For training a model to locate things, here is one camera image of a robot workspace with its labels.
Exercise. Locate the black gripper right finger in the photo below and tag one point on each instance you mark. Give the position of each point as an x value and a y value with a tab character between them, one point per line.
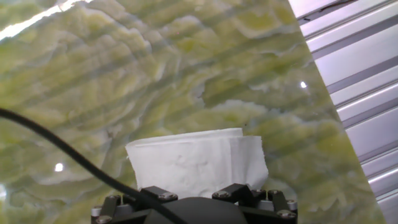
273	205

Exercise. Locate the green marble pattern mat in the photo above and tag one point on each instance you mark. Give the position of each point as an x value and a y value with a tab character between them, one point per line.
124	77

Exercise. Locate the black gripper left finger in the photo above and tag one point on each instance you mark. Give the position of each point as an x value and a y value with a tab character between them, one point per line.
109	208

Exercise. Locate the white toilet paper roll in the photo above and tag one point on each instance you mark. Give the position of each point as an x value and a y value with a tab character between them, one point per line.
196	165

